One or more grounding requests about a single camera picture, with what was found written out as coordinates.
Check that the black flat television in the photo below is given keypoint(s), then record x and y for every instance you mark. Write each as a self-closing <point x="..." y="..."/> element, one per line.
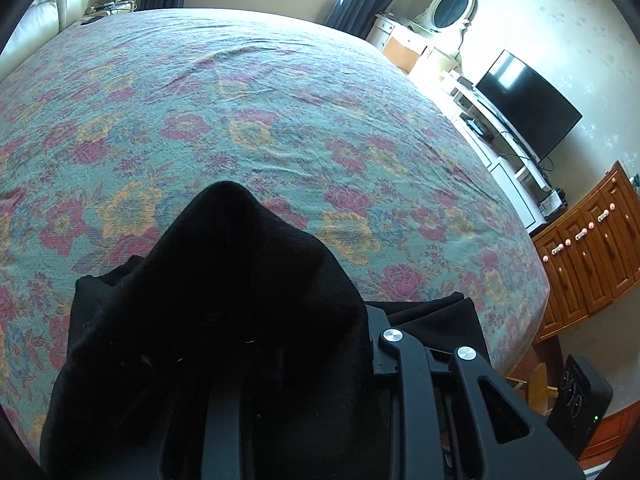
<point x="525" y="100"/>

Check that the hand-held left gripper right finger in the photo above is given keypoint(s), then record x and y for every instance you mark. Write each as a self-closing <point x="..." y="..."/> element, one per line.
<point x="395" y="355"/>

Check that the black set-top box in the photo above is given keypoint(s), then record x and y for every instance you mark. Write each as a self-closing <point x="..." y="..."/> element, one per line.
<point x="479" y="127"/>

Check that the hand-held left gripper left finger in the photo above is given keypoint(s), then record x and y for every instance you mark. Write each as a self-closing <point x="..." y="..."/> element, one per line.
<point x="222" y="435"/>

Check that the black pants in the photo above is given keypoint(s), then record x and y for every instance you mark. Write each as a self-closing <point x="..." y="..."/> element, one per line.
<point x="225" y="285"/>

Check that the brown wooden cabinet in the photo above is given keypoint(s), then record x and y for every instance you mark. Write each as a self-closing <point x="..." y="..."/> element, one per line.
<point x="590" y="260"/>

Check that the silver media device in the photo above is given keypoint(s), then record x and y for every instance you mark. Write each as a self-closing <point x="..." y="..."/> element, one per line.
<point x="552" y="204"/>

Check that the oval white vanity mirror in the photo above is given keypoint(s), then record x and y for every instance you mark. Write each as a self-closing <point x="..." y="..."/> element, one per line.
<point x="450" y="7"/>

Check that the white television stand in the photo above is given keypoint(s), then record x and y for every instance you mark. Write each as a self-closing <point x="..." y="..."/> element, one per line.
<point x="505" y="170"/>

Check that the cream dresser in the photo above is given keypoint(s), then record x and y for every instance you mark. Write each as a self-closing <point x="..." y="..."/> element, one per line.
<point x="405" y="45"/>

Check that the bed with floral blanket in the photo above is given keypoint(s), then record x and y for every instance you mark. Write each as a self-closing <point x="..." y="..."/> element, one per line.
<point x="250" y="110"/>

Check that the small wooden stool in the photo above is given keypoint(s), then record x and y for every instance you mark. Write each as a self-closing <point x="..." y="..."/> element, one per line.
<point x="532" y="387"/>

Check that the black floor speaker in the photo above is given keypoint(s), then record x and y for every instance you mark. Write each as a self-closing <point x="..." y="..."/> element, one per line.
<point x="580" y="405"/>

